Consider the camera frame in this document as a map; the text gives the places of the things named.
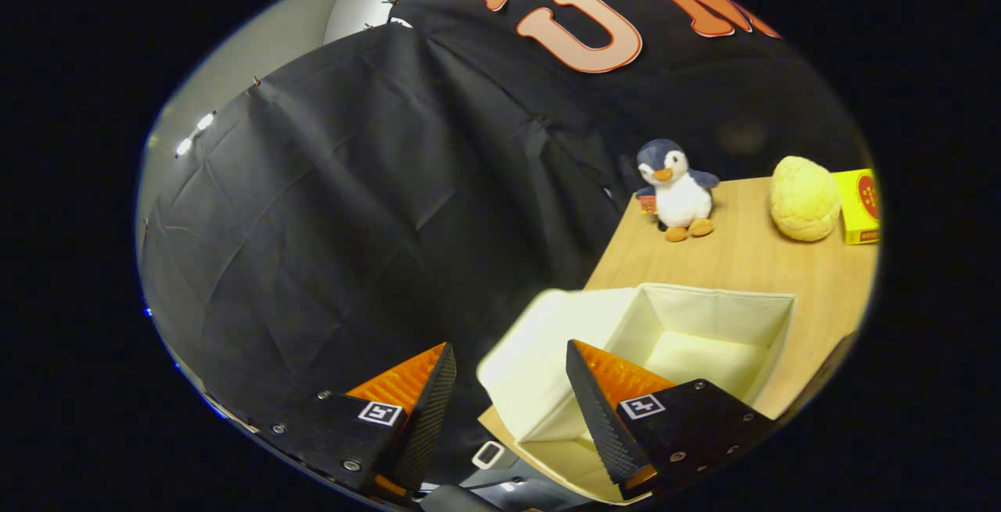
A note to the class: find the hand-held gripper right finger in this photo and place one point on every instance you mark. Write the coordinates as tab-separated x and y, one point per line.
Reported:
602	426

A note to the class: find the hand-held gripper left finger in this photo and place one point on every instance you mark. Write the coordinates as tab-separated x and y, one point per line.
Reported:
428	418

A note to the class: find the brown fabric storage box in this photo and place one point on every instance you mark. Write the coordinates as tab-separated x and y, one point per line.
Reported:
704	356

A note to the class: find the penguin plush toy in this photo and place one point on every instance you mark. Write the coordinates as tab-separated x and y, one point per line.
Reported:
682	195

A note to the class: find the yellow bread plush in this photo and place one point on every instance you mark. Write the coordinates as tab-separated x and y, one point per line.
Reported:
804	199

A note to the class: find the yellow book with red circle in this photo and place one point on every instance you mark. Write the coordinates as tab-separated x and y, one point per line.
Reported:
859	207

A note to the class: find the ceiling light panel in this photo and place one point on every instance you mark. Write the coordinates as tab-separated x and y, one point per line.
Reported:
205	121

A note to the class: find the row of backdrop clips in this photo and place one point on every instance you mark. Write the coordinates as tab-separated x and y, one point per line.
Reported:
389	2

